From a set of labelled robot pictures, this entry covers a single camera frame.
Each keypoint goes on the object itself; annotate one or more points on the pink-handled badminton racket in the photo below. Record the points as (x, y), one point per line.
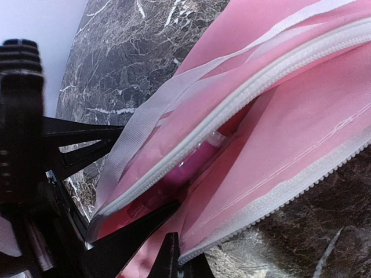
(165, 190)

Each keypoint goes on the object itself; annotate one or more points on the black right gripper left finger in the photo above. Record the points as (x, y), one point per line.
(111, 254)

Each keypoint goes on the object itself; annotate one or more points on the pink racket cover bag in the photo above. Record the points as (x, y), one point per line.
(303, 69)

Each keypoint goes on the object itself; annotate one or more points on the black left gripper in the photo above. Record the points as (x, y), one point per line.
(75, 169)

